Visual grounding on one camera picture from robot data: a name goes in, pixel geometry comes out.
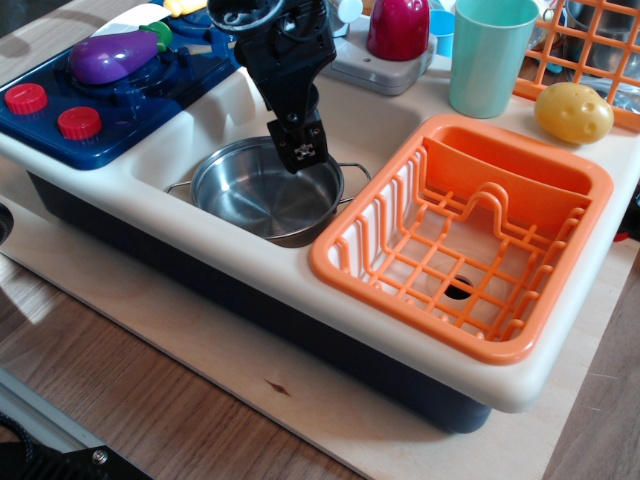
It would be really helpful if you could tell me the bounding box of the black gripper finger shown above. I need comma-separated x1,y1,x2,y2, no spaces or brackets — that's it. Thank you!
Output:
293,112,329,170
267,120,298,174

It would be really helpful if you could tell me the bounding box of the red stove knob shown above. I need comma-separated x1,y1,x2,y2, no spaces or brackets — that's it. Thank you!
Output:
57,106,102,141
4,83,48,115

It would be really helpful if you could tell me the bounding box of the black cable and bracket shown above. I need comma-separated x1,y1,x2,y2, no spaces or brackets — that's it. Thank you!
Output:
0,410,151,480

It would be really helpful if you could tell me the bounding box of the grey toy faucet base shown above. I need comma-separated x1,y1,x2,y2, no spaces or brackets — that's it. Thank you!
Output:
322,15,438,96

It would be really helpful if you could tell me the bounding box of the purple toy eggplant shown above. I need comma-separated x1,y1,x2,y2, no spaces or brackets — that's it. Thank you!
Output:
68,21,173,85

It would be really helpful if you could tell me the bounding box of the stainless steel pan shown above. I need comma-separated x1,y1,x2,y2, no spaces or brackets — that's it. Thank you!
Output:
165,137,372,248

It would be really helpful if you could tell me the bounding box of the teal plastic cup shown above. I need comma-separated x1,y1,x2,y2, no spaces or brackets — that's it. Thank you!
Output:
449,0,539,119

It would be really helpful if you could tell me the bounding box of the orange plastic drying rack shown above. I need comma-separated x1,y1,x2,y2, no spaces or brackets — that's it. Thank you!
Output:
309,114,613,365

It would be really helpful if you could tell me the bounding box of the small blue cup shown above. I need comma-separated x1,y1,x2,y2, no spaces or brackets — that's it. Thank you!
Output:
430,9,455,58

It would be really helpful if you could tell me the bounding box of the yellow toy potato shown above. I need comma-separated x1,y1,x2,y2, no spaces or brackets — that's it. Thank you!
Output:
534,82,614,145

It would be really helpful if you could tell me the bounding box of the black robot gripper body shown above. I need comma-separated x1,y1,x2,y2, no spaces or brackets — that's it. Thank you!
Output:
207,1,336,131

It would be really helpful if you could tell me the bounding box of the orange grid basket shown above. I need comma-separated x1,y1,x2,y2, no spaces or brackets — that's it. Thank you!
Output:
514,1,639,133

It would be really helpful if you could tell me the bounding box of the blue toy stove top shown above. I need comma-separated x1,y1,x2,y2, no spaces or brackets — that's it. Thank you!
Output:
1,1,239,170

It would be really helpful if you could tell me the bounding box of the light wooden base board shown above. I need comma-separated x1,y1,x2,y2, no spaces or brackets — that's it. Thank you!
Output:
1,204,639,479

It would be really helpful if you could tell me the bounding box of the yellow toy vegetable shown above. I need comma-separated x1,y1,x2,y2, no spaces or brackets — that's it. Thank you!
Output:
163,0,207,18

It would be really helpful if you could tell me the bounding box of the red stove knob left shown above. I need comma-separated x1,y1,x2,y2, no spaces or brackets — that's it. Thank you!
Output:
4,83,48,115

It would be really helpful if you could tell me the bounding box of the cream toy sink unit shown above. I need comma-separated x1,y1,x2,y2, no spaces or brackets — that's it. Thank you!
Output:
1,58,639,433

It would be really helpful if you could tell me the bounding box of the magenta plastic cup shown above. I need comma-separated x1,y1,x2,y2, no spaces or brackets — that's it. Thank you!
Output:
366,0,430,61

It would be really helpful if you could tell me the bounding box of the red stove knob right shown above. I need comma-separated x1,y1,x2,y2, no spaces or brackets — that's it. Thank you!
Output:
57,106,102,141

